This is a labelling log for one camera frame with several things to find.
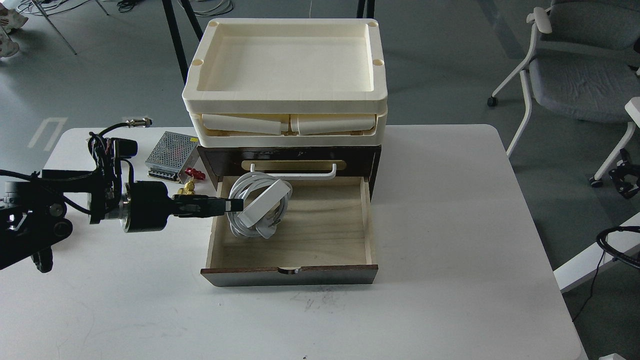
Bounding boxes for metal mesh power supply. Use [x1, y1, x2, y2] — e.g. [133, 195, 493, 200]
[145, 131, 199, 183]

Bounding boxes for open wooden drawer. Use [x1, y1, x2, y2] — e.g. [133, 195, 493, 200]
[200, 177, 378, 287]

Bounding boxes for thin black floor cable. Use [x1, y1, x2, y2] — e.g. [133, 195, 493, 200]
[571, 250, 608, 322]

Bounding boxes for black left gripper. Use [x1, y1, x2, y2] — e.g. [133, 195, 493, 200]
[120, 181, 244, 233]

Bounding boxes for white power strip with cable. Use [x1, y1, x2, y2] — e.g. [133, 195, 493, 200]
[227, 171, 293, 239]

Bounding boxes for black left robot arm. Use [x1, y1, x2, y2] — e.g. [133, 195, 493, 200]
[0, 117, 243, 273]

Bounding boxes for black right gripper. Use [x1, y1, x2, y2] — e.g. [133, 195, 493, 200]
[608, 148, 640, 199]

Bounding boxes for white drawer handle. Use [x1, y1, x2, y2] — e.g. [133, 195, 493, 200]
[249, 161, 338, 181]

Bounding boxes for brass valve red handle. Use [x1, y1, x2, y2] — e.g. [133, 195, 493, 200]
[176, 167, 206, 196]

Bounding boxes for cream plastic stacked tray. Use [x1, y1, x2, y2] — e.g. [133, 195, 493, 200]
[182, 18, 388, 148]

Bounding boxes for grey office chair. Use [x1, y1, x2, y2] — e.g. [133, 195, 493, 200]
[487, 0, 640, 188]

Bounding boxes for black cable hose right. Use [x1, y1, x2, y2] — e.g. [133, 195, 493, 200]
[596, 226, 640, 268]

